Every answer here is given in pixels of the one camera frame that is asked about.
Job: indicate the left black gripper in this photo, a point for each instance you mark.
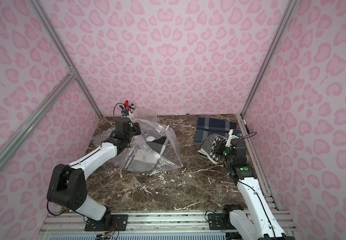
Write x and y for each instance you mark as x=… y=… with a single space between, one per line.
x=132 y=147

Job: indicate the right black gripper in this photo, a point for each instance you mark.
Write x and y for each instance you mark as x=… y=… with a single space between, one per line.
x=225 y=149

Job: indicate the black white houndstooth knit blanket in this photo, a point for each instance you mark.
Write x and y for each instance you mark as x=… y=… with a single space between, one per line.
x=213 y=148

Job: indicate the clear plastic vacuum bag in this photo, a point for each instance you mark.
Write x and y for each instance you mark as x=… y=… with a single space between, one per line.
x=150 y=126

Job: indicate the navy plaid blanket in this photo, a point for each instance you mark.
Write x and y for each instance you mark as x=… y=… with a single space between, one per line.
x=208 y=126

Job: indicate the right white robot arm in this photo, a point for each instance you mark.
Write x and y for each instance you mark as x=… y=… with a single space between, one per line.
x=260 y=224

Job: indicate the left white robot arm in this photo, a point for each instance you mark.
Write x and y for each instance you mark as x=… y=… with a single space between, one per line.
x=68 y=187

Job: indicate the red marker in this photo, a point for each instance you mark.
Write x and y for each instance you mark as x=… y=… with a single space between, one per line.
x=127 y=105

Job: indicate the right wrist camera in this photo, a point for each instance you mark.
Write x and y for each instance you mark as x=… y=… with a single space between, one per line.
x=233 y=134

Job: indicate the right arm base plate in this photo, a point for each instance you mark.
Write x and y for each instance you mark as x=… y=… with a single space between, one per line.
x=217 y=221

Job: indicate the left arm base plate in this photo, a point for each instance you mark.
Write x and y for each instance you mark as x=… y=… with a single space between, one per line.
x=108 y=223

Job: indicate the aluminium front rail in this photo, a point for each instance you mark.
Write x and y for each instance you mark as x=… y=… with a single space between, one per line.
x=186 y=225

